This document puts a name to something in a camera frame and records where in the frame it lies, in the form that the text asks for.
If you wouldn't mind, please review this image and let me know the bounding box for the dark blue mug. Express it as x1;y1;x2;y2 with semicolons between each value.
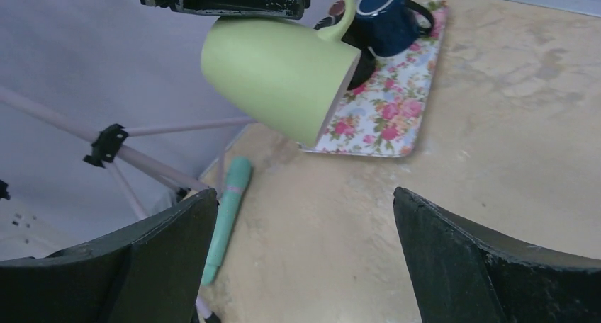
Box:
355;0;436;57

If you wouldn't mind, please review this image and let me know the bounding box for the light green mug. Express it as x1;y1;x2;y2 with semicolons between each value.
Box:
201;0;361;147

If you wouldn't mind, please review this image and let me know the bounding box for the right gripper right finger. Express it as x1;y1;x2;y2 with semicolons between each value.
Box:
393;187;600;322

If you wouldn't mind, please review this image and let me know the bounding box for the dark brown mug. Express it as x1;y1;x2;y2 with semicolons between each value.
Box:
313;0;378;91

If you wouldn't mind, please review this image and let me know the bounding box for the teal marker pen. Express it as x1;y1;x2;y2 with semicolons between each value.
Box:
201;157;252;285

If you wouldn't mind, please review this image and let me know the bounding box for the floral pattern tray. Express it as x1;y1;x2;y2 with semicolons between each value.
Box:
301;0;449;158

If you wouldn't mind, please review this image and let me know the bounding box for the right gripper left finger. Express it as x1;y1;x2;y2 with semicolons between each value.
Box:
1;189;219;322

